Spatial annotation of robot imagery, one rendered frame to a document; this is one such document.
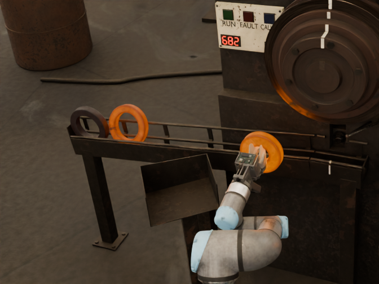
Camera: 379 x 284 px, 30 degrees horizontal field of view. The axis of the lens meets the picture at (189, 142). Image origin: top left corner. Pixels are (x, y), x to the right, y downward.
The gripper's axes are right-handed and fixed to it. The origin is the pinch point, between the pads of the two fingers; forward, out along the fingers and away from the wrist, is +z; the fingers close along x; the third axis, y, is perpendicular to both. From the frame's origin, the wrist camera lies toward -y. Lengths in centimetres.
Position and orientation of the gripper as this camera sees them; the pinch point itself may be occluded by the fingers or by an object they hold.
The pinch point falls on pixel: (260, 147)
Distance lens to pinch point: 249.8
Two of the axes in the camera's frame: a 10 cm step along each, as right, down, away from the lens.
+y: -2.3, -6.6, -7.1
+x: -8.9, -1.5, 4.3
